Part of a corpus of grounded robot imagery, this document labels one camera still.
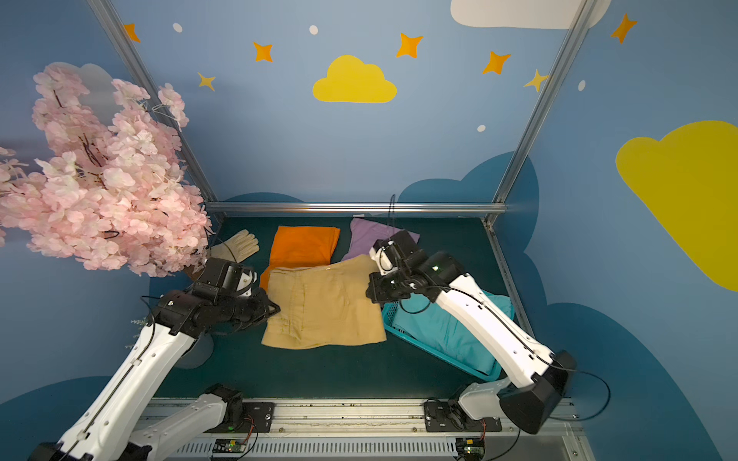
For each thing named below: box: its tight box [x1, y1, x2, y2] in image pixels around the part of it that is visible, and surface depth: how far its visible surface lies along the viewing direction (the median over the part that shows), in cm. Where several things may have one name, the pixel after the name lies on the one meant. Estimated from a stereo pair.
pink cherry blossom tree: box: [0, 64, 211, 277], surface depth 53 cm
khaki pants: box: [262, 254, 388, 350], surface depth 74 cm
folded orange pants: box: [259, 225, 341, 293], surface depth 110 cm
